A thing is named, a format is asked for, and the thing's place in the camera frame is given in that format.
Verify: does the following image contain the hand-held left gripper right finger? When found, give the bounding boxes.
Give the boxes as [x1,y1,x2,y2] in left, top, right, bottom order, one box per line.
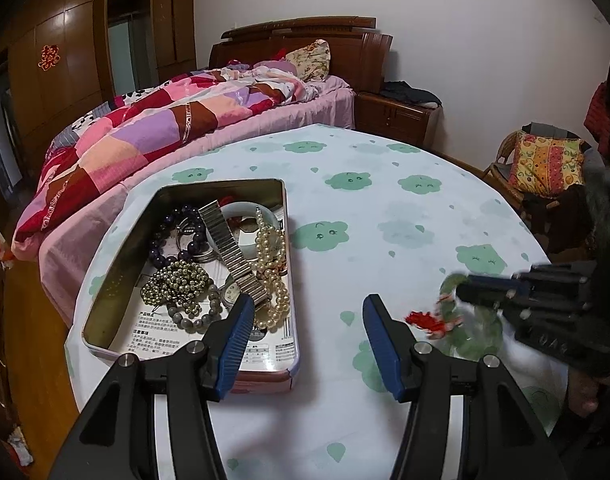
[362,294,568,480]

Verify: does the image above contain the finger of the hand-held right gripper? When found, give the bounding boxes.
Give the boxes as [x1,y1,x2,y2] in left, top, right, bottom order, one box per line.
[456,284,586,320]
[467,262,593,293]

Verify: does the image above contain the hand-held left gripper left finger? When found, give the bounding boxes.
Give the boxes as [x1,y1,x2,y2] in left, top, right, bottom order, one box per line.
[50,292,256,480]

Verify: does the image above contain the green jade pendant red tassel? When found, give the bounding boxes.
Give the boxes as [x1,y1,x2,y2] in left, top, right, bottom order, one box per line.
[405,272,506,358]

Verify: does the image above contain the grey bead bracelet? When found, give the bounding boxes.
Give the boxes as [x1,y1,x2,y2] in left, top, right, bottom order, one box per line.
[166,284,224,333]

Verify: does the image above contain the gold bead bracelet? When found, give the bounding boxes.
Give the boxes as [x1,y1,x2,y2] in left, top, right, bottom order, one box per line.
[141,260,210,307]

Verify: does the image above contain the pearl necklace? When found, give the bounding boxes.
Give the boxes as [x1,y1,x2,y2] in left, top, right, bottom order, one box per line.
[252,206,292,332]

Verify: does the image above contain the watch with metal band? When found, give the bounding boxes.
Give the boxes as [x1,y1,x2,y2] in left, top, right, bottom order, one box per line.
[199,200,272,311]

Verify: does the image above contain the purple bead bracelet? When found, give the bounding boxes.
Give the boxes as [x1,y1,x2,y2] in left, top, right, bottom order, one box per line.
[147,203,208,268]

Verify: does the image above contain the pink tin box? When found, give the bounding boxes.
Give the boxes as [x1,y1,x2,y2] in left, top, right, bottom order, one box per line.
[80,178,302,393]

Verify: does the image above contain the pale jade bangle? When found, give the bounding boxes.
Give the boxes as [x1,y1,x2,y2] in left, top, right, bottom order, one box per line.
[205,201,280,261]

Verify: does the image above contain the person's right hand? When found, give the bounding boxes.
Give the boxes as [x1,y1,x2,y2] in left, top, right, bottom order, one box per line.
[567,375,602,417]

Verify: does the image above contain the printed paper sheet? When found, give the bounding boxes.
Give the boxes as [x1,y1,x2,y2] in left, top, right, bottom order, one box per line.
[130,260,296,371]

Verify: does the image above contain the dark clothes on chair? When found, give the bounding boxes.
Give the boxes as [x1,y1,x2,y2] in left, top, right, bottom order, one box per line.
[522,185,593,256]

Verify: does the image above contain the wicker chair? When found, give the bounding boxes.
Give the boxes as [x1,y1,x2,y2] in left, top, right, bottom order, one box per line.
[482,122,593,256]

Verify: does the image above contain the colourful patterned cushion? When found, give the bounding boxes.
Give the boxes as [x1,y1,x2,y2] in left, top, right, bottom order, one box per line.
[507,131,586,196]

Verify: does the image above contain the cloud-printed tablecloth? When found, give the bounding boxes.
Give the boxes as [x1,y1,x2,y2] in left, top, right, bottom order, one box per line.
[65,122,570,480]

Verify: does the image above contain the pink bed sheet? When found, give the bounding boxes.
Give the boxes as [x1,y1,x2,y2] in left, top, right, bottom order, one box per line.
[12,76,356,328]

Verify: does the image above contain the wooden nightstand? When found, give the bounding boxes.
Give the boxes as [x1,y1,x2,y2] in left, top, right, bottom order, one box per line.
[355,91,442,148]

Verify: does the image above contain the red garment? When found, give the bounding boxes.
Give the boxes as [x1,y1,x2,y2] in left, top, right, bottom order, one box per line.
[584,80,610,157]

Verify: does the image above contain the dark clothes on nightstand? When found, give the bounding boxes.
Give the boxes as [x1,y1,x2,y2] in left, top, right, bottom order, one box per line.
[380,80,443,107]

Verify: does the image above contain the patchwork quilt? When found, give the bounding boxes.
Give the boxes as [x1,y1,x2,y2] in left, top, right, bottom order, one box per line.
[12,62,330,261]

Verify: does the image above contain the wooden bed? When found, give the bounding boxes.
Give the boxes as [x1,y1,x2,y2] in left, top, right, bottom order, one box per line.
[12,16,393,331]

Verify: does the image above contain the floral pillow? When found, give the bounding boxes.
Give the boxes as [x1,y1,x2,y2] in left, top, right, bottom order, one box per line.
[286,39,332,82]

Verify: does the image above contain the wooden wardrobe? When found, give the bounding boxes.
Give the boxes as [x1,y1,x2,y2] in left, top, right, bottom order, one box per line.
[0,0,198,176]

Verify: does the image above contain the silver metal ring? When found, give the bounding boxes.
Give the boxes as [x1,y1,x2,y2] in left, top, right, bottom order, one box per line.
[175,217,220,263]

